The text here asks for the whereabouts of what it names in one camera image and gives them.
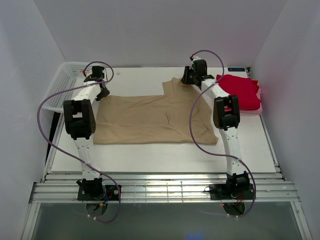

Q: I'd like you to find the beige t shirt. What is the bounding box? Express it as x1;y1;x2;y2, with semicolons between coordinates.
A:
93;78;218;145

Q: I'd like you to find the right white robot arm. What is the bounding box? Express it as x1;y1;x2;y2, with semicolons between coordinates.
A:
181;56;250;199

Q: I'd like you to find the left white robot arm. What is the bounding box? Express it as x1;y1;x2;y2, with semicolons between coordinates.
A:
63;65;110;200

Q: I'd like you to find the white plastic mesh basket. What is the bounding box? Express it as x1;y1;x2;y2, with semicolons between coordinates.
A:
42;61;88;113

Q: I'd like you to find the red folded t shirt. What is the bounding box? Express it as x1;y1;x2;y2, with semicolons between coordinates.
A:
218;74;262;115

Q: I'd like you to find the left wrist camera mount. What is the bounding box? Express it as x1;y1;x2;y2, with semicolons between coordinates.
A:
82;69;92;77

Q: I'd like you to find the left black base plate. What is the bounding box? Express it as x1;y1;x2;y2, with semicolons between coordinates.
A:
76;184;122;202

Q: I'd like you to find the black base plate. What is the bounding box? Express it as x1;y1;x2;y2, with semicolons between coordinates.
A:
208;184;256;200
76;184;122;202

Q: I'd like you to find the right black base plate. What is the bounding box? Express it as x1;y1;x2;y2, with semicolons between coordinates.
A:
208;184;256;200

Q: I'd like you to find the aluminium rail frame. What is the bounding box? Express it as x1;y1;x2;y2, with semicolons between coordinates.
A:
29;172;300;204

